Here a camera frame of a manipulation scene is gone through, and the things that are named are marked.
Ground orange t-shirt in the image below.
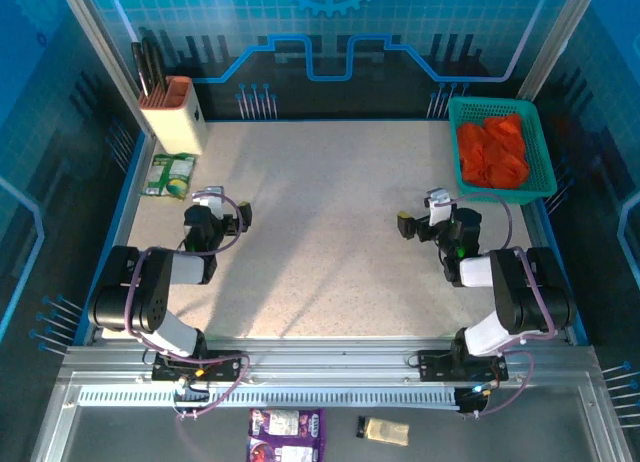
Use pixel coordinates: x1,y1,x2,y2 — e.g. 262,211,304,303
457,114,531,189

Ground green snack packet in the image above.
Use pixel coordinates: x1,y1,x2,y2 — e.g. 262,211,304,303
141,152,197,199

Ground teal plastic basket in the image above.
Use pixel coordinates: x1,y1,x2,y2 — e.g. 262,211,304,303
447,95,559,204

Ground cream knife block orange top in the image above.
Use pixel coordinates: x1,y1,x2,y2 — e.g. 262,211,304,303
137,75,210,157

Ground beige small packet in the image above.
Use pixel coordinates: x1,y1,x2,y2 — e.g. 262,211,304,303
356,415,411,447

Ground purple snack packet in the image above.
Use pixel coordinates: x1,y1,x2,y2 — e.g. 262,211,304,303
247,407,326,462

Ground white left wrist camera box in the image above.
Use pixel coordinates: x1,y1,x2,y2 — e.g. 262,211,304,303
192,185,227,219

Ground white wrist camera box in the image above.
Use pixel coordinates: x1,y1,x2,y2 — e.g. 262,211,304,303
423,188,454,226
192,185,227,219

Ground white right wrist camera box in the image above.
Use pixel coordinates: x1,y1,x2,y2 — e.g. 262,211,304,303
423,188,454,226

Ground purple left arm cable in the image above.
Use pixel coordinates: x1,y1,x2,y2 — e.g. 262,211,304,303
122,191,251,423

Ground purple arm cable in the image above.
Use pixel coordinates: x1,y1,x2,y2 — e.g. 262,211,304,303
122,191,251,423
449,191,557,419

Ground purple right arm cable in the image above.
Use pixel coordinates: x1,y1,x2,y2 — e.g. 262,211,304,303
449,191,557,419

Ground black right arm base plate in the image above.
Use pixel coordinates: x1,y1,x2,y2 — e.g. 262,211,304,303
416,349,509,382

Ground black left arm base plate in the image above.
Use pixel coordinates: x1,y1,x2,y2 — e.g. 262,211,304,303
151,350,242,382

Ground aluminium frame rail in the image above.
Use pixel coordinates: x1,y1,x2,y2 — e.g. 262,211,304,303
29,331,634,462

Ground black handled knife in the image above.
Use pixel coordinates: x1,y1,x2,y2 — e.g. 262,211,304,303
130,41,147,96
141,36,157,94
151,41,169,91

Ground white slotted cable duct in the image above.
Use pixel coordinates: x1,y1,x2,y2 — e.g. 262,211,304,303
78,384,462,409

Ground aluminium frame post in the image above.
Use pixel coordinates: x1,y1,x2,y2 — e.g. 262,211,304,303
514,0,604,103
53,0,152,136

